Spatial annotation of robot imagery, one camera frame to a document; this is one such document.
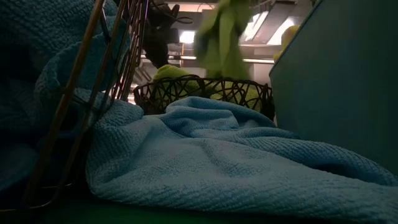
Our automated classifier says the black round wire basket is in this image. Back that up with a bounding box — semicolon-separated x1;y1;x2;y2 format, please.
132;73;277;121

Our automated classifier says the bronze wire rectangular basket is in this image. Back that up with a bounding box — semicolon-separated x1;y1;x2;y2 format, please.
0;0;150;212

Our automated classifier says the long ceiling light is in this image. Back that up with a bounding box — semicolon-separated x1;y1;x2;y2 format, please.
179;30;196;44

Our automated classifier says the teal plastic bin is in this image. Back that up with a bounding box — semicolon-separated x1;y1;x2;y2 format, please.
269;0;398;177

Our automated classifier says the slanted ceiling light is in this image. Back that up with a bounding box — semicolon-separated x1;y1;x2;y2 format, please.
266;16;296;45

